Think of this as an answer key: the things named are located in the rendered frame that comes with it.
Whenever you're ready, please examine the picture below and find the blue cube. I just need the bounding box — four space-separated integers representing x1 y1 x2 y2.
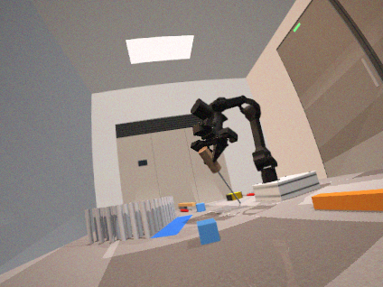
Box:
197 218 220 245
196 203 205 212

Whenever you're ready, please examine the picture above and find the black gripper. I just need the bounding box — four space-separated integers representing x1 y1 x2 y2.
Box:
191 121 238 162

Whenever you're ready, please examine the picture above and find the blue taped strip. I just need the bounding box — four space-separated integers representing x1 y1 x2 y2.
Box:
151 215 192 238

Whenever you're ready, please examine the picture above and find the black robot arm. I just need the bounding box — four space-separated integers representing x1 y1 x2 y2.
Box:
191 96 280 184

